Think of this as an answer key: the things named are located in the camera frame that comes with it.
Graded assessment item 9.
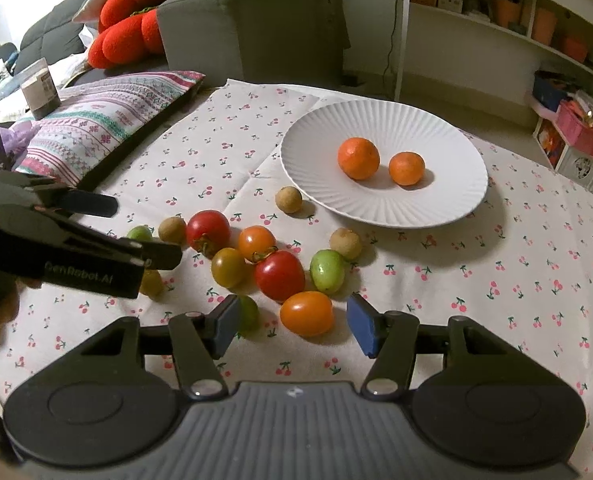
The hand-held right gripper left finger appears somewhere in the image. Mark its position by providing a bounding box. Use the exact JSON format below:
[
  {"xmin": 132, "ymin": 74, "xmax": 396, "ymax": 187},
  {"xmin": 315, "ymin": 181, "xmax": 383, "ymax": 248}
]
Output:
[{"xmin": 84, "ymin": 295, "xmax": 241, "ymax": 401}]

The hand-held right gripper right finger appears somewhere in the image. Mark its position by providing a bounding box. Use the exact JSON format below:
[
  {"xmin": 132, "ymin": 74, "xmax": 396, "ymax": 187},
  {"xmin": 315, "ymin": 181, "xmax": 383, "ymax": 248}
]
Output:
[{"xmin": 346, "ymin": 293, "xmax": 509, "ymax": 403}]

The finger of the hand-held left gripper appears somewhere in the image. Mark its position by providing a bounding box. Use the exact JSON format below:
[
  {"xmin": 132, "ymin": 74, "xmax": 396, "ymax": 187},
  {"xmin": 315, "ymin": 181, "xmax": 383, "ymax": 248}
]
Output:
[
  {"xmin": 66, "ymin": 220, "xmax": 183, "ymax": 272},
  {"xmin": 36, "ymin": 185, "xmax": 118, "ymax": 218}
]

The red tomato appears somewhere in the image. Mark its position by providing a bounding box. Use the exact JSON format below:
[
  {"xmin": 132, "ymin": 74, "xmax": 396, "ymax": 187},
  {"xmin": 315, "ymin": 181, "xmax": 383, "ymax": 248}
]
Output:
[
  {"xmin": 186, "ymin": 210, "xmax": 232, "ymax": 256},
  {"xmin": 254, "ymin": 250, "xmax": 306, "ymax": 303}
]

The orange tomato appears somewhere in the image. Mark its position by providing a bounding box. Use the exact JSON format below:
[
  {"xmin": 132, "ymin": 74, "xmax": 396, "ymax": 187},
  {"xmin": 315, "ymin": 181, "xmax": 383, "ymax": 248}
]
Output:
[
  {"xmin": 238, "ymin": 225, "xmax": 277, "ymax": 262},
  {"xmin": 280, "ymin": 291, "xmax": 334, "ymax": 338}
]

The olive yellow tomato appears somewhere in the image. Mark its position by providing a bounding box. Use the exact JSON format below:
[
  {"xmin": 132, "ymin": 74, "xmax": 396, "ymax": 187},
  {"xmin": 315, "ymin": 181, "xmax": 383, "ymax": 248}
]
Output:
[{"xmin": 211, "ymin": 247, "xmax": 248, "ymax": 289}]

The white ribbed plate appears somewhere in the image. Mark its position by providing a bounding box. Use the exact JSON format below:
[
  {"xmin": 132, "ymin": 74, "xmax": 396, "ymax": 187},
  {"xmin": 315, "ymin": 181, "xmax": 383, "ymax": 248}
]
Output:
[{"xmin": 280, "ymin": 100, "xmax": 488, "ymax": 229}]

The striped patterned cushion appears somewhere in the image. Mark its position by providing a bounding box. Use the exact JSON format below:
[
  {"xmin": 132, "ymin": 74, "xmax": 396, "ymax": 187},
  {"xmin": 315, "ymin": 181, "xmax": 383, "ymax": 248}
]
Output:
[{"xmin": 14, "ymin": 71, "xmax": 206, "ymax": 192}]

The purple plastic bag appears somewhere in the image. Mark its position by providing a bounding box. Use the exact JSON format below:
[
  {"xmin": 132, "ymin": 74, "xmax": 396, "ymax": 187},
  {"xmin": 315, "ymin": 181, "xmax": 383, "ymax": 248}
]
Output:
[{"xmin": 0, "ymin": 120, "xmax": 42, "ymax": 161}]

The cherry print tablecloth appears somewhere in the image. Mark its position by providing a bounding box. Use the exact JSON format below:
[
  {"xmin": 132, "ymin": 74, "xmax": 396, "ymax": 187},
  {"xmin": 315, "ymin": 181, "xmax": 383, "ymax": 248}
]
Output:
[{"xmin": 0, "ymin": 78, "xmax": 593, "ymax": 461}]

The small cardboard box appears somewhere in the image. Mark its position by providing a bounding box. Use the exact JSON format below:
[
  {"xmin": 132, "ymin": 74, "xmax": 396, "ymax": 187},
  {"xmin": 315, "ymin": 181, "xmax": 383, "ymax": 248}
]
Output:
[{"xmin": 20, "ymin": 58, "xmax": 60, "ymax": 121}]

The small tangerine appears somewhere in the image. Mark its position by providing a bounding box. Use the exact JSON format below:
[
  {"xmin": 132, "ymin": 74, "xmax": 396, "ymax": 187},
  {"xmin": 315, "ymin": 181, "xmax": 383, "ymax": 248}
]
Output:
[{"xmin": 389, "ymin": 151, "xmax": 426, "ymax": 187}]

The large tangerine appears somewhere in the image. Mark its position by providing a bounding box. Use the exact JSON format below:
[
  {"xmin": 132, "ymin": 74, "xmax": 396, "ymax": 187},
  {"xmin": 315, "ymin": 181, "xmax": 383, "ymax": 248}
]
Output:
[{"xmin": 337, "ymin": 137, "xmax": 380, "ymax": 181}]

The red plush cushion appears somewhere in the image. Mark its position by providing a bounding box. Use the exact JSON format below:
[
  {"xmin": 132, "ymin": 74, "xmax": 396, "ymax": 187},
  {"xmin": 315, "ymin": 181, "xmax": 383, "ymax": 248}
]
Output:
[{"xmin": 87, "ymin": 0, "xmax": 207, "ymax": 69}]

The grey sofa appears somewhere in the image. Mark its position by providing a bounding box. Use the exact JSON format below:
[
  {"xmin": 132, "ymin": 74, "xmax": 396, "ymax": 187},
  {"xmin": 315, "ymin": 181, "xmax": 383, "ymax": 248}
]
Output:
[{"xmin": 14, "ymin": 0, "xmax": 352, "ymax": 91}]

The white storage box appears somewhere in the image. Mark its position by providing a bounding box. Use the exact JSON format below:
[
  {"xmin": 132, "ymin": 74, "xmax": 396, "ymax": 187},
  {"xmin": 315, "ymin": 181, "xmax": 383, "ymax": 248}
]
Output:
[{"xmin": 559, "ymin": 145, "xmax": 593, "ymax": 191}]

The pink plastic basket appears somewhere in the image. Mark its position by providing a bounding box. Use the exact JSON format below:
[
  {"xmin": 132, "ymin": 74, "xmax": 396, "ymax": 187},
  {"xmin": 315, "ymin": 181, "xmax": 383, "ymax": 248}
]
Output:
[{"xmin": 556, "ymin": 100, "xmax": 593, "ymax": 160}]

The blue storage bin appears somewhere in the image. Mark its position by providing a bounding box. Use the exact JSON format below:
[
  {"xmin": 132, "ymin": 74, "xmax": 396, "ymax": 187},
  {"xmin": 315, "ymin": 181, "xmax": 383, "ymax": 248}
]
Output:
[{"xmin": 533, "ymin": 71, "xmax": 572, "ymax": 111}]

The white shelf unit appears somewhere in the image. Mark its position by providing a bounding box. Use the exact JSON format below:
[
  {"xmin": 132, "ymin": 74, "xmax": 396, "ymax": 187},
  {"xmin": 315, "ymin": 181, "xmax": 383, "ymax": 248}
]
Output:
[{"xmin": 393, "ymin": 0, "xmax": 593, "ymax": 106}]

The orange pot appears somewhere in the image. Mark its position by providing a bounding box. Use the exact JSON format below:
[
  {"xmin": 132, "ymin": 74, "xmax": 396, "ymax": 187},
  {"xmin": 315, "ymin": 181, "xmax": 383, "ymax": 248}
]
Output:
[
  {"xmin": 495, "ymin": 0, "xmax": 522, "ymax": 28},
  {"xmin": 562, "ymin": 35, "xmax": 589, "ymax": 63},
  {"xmin": 531, "ymin": 7, "xmax": 558, "ymax": 45}
]

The black hanging cable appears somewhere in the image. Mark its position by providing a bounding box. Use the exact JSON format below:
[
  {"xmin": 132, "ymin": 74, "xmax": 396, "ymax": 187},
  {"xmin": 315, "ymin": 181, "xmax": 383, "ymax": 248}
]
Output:
[{"xmin": 383, "ymin": 0, "xmax": 402, "ymax": 91}]

